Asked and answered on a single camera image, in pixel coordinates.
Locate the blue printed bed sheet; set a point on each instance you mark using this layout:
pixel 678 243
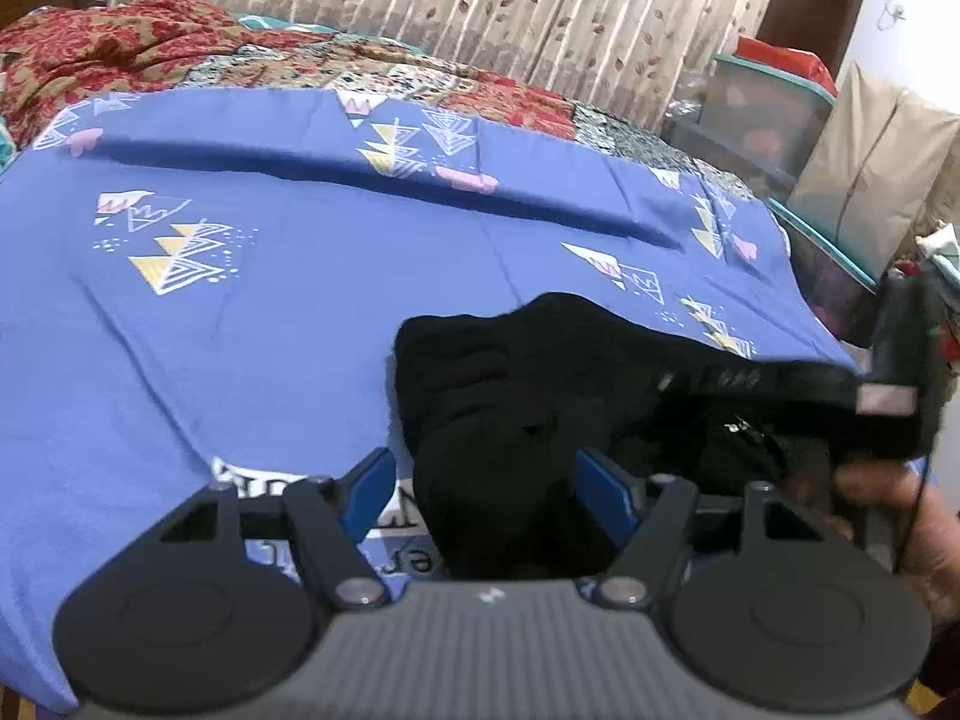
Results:
pixel 247 315

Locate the beige garment bag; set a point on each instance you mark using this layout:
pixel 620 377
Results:
pixel 877 172

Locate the beige leaf print curtain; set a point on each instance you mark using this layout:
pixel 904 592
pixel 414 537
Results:
pixel 450 7

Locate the red cloth bundle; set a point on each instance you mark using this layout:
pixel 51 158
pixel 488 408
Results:
pixel 787 60

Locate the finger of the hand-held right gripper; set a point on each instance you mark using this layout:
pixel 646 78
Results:
pixel 765 382

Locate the pile of clothes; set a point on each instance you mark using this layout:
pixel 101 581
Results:
pixel 941 270

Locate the dark wooden shelf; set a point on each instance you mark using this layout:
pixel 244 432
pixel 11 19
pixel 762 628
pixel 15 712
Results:
pixel 814 0

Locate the red floral blanket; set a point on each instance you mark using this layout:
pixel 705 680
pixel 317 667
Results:
pixel 112 52

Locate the glossy printed book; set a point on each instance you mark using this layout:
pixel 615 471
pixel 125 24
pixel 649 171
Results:
pixel 262 491

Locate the person's right hand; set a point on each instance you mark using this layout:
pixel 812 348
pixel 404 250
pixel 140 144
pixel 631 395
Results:
pixel 915 532

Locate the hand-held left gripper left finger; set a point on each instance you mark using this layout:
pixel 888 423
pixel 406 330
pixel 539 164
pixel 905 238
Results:
pixel 367 493

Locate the patchwork quilt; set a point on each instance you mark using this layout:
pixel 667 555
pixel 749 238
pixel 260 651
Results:
pixel 465 86

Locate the clear storage bin teal lid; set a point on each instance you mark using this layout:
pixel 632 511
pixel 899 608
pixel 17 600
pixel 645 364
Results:
pixel 825 277
pixel 757 124

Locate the black pants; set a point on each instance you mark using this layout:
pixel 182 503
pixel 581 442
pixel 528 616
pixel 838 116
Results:
pixel 540 420

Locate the teal patterned cloth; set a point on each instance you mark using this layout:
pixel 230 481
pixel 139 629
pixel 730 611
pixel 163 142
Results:
pixel 281 22

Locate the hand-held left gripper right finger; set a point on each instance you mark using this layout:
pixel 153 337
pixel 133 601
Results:
pixel 600 495

